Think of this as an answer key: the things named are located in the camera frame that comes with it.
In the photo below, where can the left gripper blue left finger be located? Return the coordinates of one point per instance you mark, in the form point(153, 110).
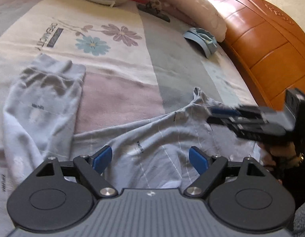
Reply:
point(89, 172)

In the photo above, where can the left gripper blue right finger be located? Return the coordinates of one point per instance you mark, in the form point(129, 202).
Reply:
point(211, 170)

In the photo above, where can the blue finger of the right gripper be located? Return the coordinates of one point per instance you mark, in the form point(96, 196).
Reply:
point(224, 122)
point(224, 112)

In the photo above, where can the grey striped pants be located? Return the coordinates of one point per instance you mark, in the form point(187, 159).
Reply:
point(39, 116)

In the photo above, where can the person right hand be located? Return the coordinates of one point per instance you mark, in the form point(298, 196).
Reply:
point(279, 156)

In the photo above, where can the blue baseball cap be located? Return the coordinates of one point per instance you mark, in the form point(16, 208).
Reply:
point(204, 39)

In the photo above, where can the wooden headboard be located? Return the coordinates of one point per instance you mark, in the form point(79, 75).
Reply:
point(267, 47)

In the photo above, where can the pink folded quilt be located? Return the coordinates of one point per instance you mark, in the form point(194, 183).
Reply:
point(198, 13)

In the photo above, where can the black phone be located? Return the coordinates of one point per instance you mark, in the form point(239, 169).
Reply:
point(153, 11)

